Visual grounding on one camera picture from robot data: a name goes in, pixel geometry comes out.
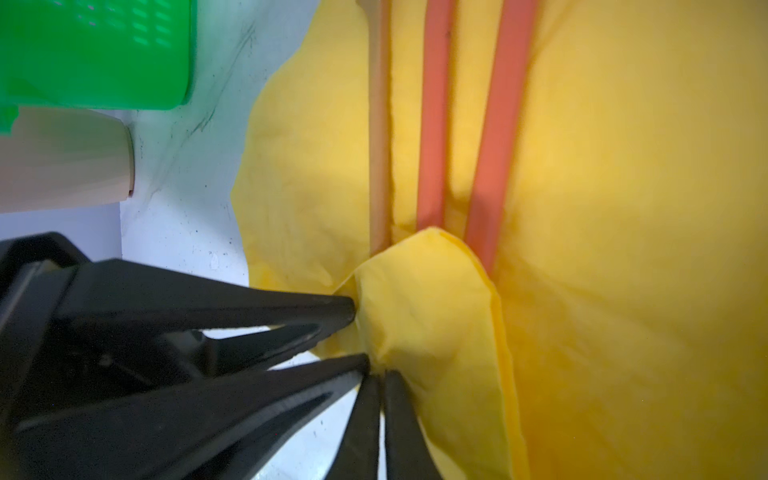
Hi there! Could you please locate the orange plastic spoon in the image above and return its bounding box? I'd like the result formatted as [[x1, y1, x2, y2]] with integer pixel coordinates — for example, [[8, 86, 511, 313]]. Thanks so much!
[[464, 0, 538, 273]]

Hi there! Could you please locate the potted green succulent plant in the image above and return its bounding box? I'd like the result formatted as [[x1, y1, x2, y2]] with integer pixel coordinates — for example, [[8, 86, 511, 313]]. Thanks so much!
[[1, 108, 135, 213]]

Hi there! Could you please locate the orange plastic fork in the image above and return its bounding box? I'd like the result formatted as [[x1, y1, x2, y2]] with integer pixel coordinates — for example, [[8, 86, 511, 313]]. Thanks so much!
[[416, 0, 455, 230]]

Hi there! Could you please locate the green plastic basket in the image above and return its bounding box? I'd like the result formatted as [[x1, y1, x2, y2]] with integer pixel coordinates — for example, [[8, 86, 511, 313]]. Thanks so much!
[[1, 0, 197, 135]]

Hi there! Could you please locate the yellow paper napkin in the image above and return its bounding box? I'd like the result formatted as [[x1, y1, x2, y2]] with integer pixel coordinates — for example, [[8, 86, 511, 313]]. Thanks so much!
[[232, 1, 767, 479]]

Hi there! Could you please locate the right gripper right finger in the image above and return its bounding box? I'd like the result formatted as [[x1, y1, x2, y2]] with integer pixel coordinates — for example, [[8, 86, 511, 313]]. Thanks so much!
[[383, 370, 443, 480]]

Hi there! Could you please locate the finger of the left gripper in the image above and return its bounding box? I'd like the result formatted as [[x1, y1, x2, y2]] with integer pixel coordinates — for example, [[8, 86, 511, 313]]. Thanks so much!
[[1, 232, 355, 384], [12, 354, 370, 479]]

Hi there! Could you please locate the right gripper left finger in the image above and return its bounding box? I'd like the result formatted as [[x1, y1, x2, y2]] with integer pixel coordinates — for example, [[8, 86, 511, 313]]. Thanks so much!
[[325, 375, 381, 480]]

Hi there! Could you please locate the orange plastic knife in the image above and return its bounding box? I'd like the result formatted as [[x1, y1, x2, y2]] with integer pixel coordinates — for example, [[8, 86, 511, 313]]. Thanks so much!
[[358, 0, 391, 257]]

